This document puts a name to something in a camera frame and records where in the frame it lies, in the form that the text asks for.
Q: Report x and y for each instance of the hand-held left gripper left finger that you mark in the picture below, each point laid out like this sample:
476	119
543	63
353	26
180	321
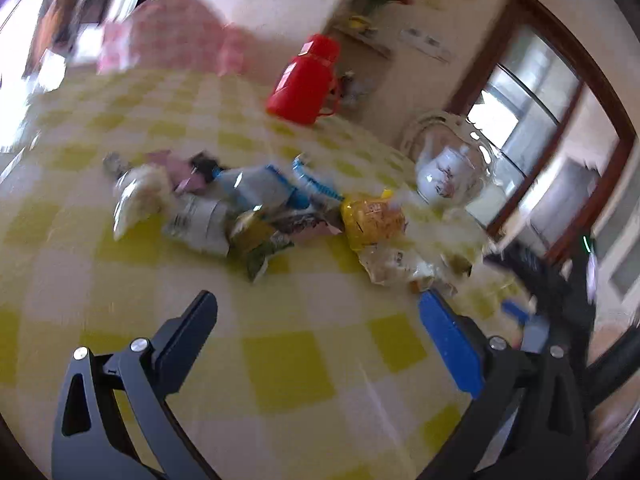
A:
197	312

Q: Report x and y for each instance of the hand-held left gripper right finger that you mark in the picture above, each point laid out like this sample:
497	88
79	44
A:
450	345

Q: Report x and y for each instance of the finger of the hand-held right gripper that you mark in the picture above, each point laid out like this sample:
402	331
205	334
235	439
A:
525	270
515	309

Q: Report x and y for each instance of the clear cream snack packet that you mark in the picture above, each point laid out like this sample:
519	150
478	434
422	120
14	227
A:
140	195

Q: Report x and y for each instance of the clear plastic bag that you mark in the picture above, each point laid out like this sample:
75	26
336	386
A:
450	237

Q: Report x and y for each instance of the yellow checkered tablecloth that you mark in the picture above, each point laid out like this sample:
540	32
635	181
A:
280	320

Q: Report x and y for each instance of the green yellow snack packet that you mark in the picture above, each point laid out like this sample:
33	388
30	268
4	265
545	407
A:
255	240

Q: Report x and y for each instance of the white label snack packet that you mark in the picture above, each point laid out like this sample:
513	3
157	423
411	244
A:
200	220

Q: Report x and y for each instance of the clear brown snack packet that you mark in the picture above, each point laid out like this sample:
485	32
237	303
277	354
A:
395	262

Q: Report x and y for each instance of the white floral teapot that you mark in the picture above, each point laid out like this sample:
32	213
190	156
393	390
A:
445	177

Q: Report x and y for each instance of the blue white snack packet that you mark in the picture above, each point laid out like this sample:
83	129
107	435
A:
250	185

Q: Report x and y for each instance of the pink white snack packet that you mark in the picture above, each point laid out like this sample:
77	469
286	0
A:
305	222

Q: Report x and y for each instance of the small black snack packet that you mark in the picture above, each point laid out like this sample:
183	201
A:
205	162

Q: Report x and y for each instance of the small grey candy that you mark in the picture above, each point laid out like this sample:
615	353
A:
115	164

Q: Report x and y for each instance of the blue striped snack packet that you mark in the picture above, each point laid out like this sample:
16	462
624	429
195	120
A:
315	185

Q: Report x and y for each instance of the wooden framed glass door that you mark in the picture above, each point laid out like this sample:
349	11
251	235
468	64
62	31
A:
530	90

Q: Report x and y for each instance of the red thermos jug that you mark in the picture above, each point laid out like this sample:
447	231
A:
300	85

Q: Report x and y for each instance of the pink checkered chair cover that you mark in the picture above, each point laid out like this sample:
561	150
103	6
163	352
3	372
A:
170	35

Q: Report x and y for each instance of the wall shelf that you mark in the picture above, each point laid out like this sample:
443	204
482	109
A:
425	45
362	37

